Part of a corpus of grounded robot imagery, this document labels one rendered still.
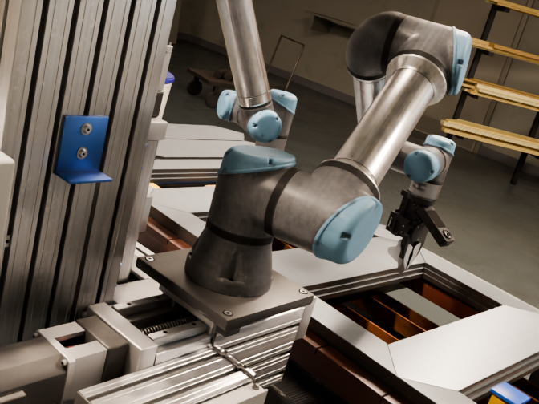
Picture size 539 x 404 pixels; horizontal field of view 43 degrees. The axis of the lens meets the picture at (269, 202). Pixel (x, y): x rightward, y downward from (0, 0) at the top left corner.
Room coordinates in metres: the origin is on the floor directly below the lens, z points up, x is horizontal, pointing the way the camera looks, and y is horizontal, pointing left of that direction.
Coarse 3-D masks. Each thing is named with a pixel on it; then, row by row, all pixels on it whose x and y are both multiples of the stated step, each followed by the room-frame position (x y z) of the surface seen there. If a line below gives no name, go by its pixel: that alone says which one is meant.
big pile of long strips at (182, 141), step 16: (176, 128) 2.77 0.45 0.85; (192, 128) 2.84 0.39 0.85; (208, 128) 2.92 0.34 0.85; (224, 128) 3.00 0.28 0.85; (160, 144) 2.46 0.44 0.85; (176, 144) 2.53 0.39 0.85; (192, 144) 2.59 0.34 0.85; (208, 144) 2.65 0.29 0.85; (224, 144) 2.72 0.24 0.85; (240, 144) 2.80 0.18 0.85
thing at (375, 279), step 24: (216, 168) 2.34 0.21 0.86; (192, 240) 1.68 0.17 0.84; (312, 288) 1.57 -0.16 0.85; (336, 288) 1.64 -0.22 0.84; (360, 288) 1.71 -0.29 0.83; (456, 288) 1.88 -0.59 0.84; (336, 336) 1.35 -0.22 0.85; (360, 360) 1.30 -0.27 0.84; (528, 360) 1.51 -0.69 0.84; (384, 384) 1.25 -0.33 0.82; (480, 384) 1.33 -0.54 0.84
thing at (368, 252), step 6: (366, 252) 1.90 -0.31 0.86; (372, 252) 1.92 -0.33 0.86; (378, 252) 1.93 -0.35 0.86; (372, 258) 1.87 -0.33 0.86; (378, 258) 1.88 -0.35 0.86; (384, 258) 1.90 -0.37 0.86; (378, 264) 1.84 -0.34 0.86; (384, 264) 1.85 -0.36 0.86; (390, 264) 1.86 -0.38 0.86; (396, 264) 1.88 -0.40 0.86
